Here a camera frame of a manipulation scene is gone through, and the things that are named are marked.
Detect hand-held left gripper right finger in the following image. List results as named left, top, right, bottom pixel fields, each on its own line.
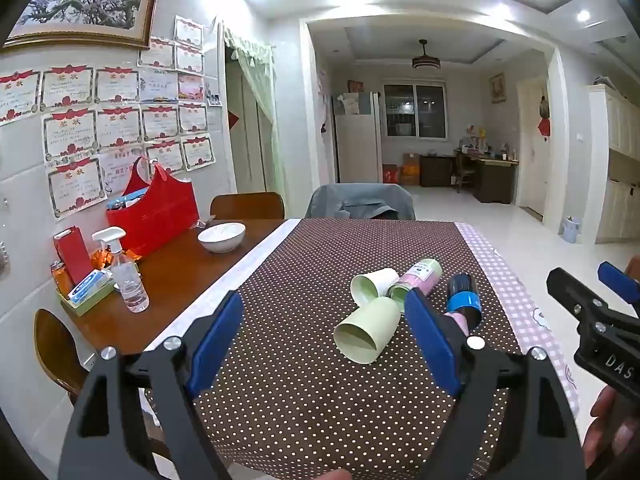
left=404, top=289, right=587, bottom=480

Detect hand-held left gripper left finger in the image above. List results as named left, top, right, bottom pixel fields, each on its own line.
left=57, top=290, right=246, bottom=480

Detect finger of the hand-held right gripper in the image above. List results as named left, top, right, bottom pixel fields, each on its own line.
left=546, top=267, right=610, bottom=329
left=597, top=261, right=640, bottom=307

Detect light green cup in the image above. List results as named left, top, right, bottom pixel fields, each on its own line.
left=333, top=296, right=401, bottom=365

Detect black cup with blue band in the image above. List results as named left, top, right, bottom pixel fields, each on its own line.
left=446, top=273, right=482, bottom=327

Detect green cup with pink label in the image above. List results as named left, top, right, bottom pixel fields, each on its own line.
left=387, top=257, right=444, bottom=306

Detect white cup with green inside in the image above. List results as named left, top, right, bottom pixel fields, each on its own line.
left=349, top=268, right=400, bottom=306

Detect person's right hand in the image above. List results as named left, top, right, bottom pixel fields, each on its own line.
left=582, top=385, right=640, bottom=469

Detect light blue trash bin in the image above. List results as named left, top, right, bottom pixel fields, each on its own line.
left=560, top=216, right=583, bottom=244

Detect pink checkered tablecloth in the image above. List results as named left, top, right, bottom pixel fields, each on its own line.
left=456, top=222, right=584, bottom=423

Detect white bowl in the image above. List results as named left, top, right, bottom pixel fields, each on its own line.
left=197, top=221, right=247, bottom=254

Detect brown polka-dot tablecloth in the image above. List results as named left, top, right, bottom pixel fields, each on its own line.
left=142, top=217, right=581, bottom=480

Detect clear spray bottle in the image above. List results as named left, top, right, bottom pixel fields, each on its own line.
left=92, top=226, right=150, bottom=314

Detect green tray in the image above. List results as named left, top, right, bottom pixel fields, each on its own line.
left=55, top=280, right=119, bottom=317

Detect blue and white toothpaste box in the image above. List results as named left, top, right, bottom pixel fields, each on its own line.
left=67, top=268, right=115, bottom=306

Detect brown wooden chair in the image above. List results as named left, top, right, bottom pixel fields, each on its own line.
left=209, top=192, right=286, bottom=221
left=33, top=308, right=92, bottom=403

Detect red basket bag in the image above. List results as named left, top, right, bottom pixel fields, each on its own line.
left=105, top=156, right=200, bottom=257

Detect dark wooden desk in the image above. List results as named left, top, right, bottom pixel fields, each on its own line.
left=467, top=152, right=520, bottom=205

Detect white door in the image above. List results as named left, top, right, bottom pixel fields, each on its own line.
left=517, top=77, right=551, bottom=214

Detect grey jacket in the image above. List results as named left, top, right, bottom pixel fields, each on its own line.
left=304, top=183, right=416, bottom=221

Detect dark desk chair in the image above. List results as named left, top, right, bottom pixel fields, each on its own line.
left=453, top=149, right=476, bottom=194

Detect orange packet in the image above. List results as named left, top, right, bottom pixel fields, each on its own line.
left=49, top=260, right=69, bottom=294

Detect orange cardboard box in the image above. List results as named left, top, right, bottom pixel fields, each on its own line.
left=399, top=152, right=421, bottom=186

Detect red door ornament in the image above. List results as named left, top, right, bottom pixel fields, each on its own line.
left=537, top=94, right=552, bottom=137

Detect dark low cabinet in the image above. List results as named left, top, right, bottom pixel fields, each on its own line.
left=418, top=153, right=457, bottom=187

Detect white refrigerator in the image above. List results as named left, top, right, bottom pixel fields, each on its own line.
left=333, top=92, right=384, bottom=185

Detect window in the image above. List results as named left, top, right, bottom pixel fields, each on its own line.
left=383, top=82, right=448, bottom=140

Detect light green door curtain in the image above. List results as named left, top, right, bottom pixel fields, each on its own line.
left=222, top=24, right=289, bottom=202

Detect ceiling lamp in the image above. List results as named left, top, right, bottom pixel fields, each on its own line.
left=411, top=39, right=442, bottom=70

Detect framed blossom painting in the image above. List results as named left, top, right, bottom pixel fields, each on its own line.
left=2, top=0, right=164, bottom=51

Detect white wall cabinets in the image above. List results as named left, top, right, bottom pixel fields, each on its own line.
left=587, top=83, right=640, bottom=244

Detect group of wall certificates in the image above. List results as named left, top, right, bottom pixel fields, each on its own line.
left=0, top=15, right=222, bottom=222

